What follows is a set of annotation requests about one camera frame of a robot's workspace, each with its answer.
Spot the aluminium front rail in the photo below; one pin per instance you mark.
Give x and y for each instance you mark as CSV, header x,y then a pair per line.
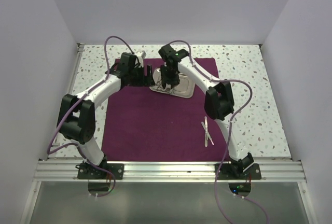
x,y
263,171

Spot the aluminium left side rail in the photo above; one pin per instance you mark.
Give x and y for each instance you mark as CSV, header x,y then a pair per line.
x,y
68,104

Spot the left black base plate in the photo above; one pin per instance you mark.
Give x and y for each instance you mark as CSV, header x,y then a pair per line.
x,y
108,171

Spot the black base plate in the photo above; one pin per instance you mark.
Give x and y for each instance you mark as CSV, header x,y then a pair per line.
x,y
108,171
228,172

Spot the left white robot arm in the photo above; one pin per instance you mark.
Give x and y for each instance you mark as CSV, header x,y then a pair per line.
x,y
76,120

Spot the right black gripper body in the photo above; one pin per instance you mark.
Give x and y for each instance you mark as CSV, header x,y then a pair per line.
x,y
169,76

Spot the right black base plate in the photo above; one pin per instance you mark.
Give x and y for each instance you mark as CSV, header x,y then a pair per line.
x,y
228,172

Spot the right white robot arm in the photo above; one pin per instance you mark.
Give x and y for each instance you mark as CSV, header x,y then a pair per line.
x,y
218,103

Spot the aluminium rail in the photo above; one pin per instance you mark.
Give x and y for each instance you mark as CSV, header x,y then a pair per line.
x,y
68,104
263,171

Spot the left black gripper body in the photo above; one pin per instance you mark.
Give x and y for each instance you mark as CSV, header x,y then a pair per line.
x,y
137,78

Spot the purple cloth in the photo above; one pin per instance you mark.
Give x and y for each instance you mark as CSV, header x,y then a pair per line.
x,y
143,125

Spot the steel instrument tray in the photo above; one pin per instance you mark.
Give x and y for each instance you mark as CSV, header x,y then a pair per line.
x,y
184,89

